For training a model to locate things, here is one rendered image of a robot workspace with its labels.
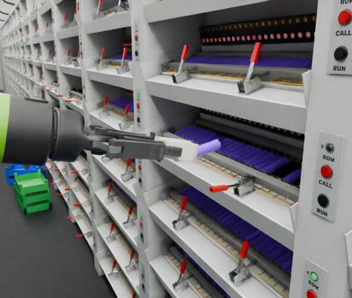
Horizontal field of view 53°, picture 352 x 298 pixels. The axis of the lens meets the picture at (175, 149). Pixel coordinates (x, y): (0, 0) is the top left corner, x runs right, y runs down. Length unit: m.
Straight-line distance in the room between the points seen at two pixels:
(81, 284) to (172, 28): 1.42
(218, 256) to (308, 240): 0.34
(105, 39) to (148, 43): 0.71
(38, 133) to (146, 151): 0.15
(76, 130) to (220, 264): 0.50
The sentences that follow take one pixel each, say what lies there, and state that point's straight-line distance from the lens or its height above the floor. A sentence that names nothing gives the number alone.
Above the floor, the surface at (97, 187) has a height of 0.51.
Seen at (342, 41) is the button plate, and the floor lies 1.18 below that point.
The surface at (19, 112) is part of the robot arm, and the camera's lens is 0.48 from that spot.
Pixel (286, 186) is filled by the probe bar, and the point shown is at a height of 0.93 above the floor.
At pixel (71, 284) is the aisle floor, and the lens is 2.05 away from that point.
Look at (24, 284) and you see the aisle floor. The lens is 2.12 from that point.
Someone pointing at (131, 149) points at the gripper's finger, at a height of 1.04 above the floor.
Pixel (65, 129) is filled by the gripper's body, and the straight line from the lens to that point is 0.50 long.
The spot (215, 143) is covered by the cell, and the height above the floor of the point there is 1.01.
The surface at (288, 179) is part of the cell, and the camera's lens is 0.71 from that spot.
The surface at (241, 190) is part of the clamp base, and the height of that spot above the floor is 0.91.
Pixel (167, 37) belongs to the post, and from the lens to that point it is 1.08.
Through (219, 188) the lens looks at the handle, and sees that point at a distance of 0.67.
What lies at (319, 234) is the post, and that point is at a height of 0.91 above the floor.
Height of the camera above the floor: 1.17
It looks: 15 degrees down
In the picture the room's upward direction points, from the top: straight up
